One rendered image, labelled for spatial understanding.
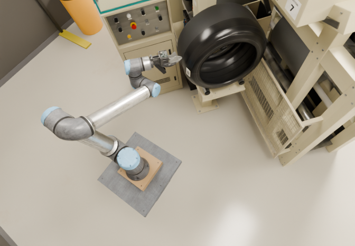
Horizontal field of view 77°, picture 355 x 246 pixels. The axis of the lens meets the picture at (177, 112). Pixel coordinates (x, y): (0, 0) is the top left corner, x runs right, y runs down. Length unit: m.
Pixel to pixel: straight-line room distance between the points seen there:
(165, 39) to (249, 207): 1.79
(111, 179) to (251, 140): 1.50
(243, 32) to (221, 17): 0.16
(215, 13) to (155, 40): 0.89
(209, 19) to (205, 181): 1.60
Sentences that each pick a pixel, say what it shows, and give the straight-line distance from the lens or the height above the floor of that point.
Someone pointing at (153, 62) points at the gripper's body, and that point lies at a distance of 1.49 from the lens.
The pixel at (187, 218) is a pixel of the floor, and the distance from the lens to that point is 2.40.
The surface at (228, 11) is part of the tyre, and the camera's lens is 1.49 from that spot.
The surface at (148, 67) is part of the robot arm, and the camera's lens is 1.46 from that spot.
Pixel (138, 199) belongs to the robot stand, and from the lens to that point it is 1.87.
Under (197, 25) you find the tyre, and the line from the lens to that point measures 1.47.
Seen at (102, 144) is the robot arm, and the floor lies 1.06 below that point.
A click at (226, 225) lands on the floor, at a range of 2.40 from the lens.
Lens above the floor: 2.39
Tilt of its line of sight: 62 degrees down
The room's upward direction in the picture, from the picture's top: 14 degrees counter-clockwise
